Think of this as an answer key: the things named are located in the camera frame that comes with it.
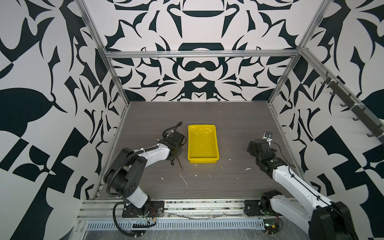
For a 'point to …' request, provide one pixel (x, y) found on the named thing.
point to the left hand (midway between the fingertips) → (178, 148)
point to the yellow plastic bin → (202, 144)
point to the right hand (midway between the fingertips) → (260, 144)
